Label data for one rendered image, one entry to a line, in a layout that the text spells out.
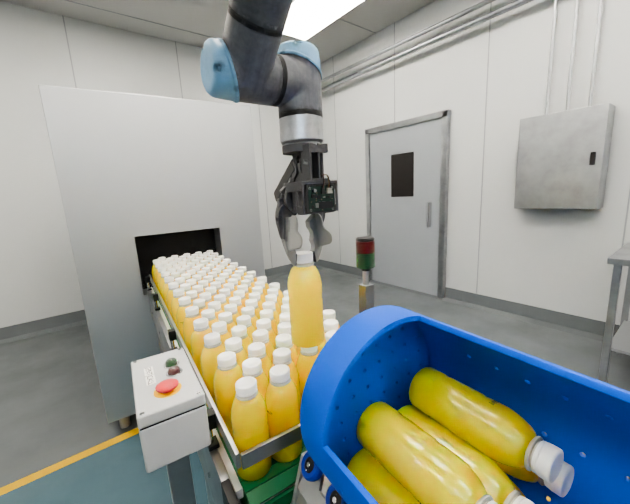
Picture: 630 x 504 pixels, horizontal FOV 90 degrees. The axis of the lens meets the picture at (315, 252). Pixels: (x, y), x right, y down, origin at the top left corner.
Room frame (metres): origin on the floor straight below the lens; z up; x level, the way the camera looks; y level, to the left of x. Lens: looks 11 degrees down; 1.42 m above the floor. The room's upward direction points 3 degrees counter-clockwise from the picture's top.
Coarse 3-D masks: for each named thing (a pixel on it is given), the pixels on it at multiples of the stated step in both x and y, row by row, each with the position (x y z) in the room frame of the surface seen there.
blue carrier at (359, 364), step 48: (336, 336) 0.42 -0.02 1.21; (384, 336) 0.48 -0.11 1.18; (432, 336) 0.51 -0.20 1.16; (480, 336) 0.39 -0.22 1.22; (336, 384) 0.36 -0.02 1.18; (384, 384) 0.47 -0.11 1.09; (480, 384) 0.45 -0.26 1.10; (528, 384) 0.39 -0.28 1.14; (576, 384) 0.32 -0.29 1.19; (336, 432) 0.42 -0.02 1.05; (576, 432) 0.34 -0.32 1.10; (624, 432) 0.30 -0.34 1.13; (336, 480) 0.32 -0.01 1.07; (576, 480) 0.33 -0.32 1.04; (624, 480) 0.30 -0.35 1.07
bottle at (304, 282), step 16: (304, 272) 0.56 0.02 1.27; (288, 288) 0.58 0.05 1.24; (304, 288) 0.56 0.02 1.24; (320, 288) 0.57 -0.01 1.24; (304, 304) 0.56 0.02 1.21; (320, 304) 0.57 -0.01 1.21; (304, 320) 0.56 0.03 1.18; (320, 320) 0.57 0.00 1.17; (304, 336) 0.56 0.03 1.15; (320, 336) 0.57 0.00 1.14
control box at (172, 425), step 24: (144, 360) 0.59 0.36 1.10; (144, 384) 0.50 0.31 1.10; (192, 384) 0.49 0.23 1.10; (144, 408) 0.44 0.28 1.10; (168, 408) 0.44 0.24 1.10; (192, 408) 0.46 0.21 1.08; (144, 432) 0.42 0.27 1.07; (168, 432) 0.43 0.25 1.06; (192, 432) 0.45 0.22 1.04; (144, 456) 0.42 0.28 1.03; (168, 456) 0.43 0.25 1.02
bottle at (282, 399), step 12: (276, 384) 0.54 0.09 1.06; (288, 384) 0.54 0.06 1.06; (276, 396) 0.53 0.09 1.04; (288, 396) 0.53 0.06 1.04; (276, 408) 0.52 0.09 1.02; (288, 408) 0.52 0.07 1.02; (276, 420) 0.52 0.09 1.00; (288, 420) 0.52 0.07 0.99; (276, 432) 0.52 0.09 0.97; (300, 444) 0.54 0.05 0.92; (276, 456) 0.52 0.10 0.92; (288, 456) 0.52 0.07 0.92
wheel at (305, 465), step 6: (306, 456) 0.46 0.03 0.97; (306, 462) 0.46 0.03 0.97; (312, 462) 0.45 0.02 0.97; (306, 468) 0.45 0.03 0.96; (312, 468) 0.44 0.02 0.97; (318, 468) 0.44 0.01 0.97; (306, 474) 0.44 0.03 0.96; (312, 474) 0.43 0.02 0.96; (318, 474) 0.43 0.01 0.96; (312, 480) 0.43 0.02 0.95
